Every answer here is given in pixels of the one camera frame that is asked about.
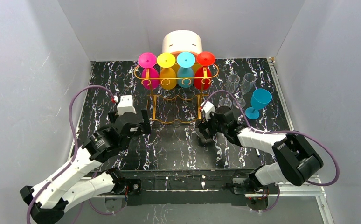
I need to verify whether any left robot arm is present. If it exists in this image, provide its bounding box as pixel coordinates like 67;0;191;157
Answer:
20;109;152;224

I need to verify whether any light blue rear wine glass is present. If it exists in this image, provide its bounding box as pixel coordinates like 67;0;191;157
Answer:
176;52;195;88

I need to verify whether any red wine glass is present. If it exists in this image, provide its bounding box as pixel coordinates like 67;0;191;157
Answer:
194;51;215;90

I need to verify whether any gold wire wine glass rack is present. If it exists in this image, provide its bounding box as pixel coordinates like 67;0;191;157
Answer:
133;64;219;124

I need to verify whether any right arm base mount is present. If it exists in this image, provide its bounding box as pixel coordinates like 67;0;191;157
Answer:
222;177;281;214

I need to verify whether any aluminium frame rail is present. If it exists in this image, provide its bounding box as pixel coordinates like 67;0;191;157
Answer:
267;182;334;224

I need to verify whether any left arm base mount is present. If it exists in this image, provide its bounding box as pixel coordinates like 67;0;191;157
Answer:
104;179;142;213

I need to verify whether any clear champagne flute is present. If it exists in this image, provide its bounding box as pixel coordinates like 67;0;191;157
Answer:
219;74;240;108

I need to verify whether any pink wine glass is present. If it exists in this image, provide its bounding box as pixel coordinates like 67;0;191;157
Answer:
138;52;159;89

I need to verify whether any yellow wine glass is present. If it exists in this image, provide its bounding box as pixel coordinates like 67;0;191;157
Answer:
157;53;177;90

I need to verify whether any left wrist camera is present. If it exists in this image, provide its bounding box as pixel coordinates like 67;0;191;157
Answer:
117;95;136;116

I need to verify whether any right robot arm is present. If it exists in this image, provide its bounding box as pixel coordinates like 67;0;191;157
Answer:
197;103;324;188

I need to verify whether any white cylindrical container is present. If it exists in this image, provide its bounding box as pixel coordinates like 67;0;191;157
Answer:
161;30;203;55

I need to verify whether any blue front wine glass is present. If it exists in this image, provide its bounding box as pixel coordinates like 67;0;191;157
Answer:
245;88;272;120

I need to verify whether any clear wine glass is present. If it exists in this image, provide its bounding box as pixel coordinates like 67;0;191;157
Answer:
233;73;257;109

